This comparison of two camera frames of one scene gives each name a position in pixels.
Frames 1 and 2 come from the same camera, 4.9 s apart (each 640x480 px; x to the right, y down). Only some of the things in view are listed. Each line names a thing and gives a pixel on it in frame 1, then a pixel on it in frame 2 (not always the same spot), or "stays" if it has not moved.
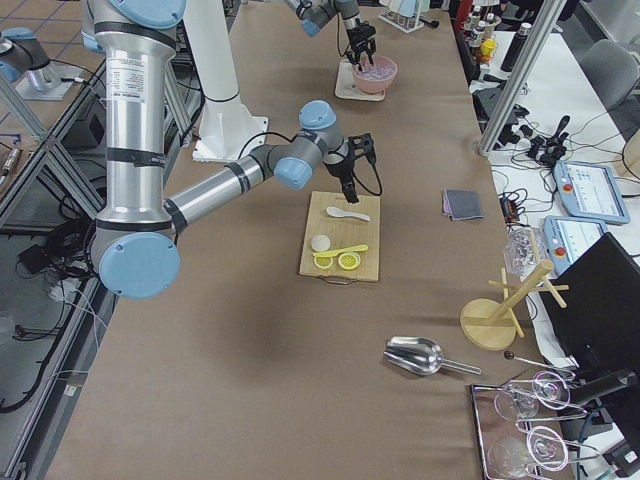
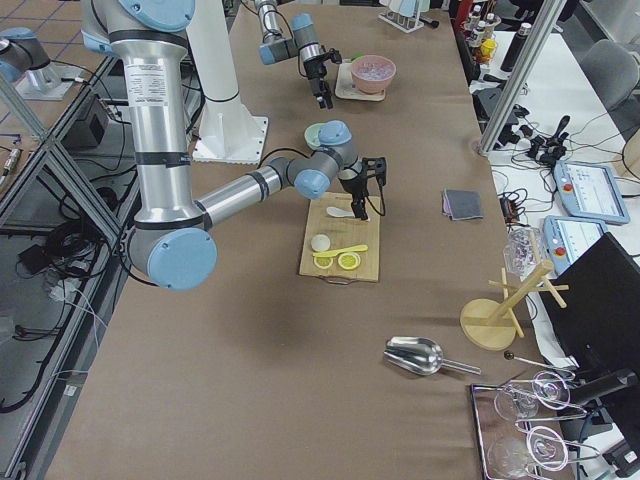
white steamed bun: x=320 y=242 stays
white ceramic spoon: x=338 y=212 stays
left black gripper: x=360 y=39 → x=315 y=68
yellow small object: x=487 y=47 stays
